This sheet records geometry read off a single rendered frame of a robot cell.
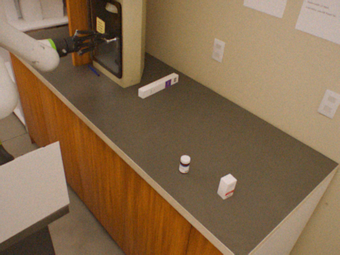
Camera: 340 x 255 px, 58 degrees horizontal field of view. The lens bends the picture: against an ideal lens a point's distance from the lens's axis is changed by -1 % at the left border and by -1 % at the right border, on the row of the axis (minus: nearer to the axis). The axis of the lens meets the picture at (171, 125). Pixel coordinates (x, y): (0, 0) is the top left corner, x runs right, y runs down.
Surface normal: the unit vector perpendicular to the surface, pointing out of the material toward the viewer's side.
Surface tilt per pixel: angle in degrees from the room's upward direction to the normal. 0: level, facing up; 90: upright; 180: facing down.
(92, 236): 0
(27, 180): 90
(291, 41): 90
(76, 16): 90
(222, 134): 0
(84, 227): 0
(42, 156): 90
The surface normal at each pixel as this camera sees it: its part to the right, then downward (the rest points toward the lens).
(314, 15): -0.74, 0.35
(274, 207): 0.09, -0.80
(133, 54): 0.67, 0.49
